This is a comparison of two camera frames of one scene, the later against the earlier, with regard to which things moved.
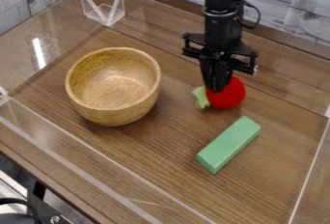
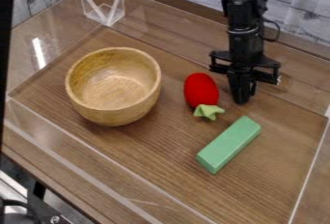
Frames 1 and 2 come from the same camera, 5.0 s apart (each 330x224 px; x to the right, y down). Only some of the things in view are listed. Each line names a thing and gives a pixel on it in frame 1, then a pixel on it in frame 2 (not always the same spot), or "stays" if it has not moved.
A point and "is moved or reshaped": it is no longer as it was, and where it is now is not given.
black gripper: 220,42 → 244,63
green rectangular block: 223,150 stays
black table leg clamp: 44,213 stays
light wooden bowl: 111,84 stays
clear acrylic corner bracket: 103,14 stays
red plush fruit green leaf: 223,99 is moved or reshaped
